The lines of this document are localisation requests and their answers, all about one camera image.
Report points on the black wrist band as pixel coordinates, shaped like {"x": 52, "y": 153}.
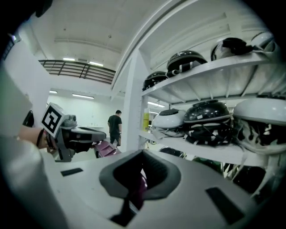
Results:
{"x": 41, "y": 138}

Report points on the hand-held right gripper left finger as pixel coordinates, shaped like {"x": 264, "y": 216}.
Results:
{"x": 107, "y": 179}

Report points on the tube ceiling light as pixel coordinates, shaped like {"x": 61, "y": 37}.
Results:
{"x": 82, "y": 96}
{"x": 53, "y": 92}
{"x": 68, "y": 59}
{"x": 96, "y": 64}
{"x": 156, "y": 104}

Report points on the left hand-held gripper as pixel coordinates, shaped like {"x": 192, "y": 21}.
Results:
{"x": 52, "y": 118}

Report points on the yellow bottle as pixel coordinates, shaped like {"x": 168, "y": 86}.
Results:
{"x": 145, "y": 120}

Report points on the white metal shelf rack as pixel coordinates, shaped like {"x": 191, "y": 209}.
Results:
{"x": 223, "y": 76}

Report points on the black railing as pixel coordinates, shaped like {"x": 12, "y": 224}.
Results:
{"x": 78, "y": 70}

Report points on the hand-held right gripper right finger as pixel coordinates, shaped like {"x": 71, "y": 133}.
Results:
{"x": 174, "y": 179}

